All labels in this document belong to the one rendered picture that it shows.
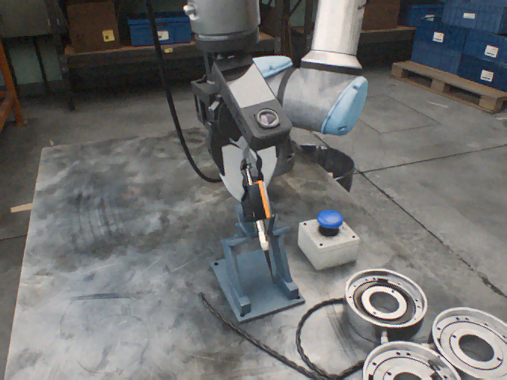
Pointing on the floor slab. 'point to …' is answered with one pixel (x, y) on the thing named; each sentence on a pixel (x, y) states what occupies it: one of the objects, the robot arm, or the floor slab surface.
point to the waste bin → (333, 163)
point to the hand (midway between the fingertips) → (253, 191)
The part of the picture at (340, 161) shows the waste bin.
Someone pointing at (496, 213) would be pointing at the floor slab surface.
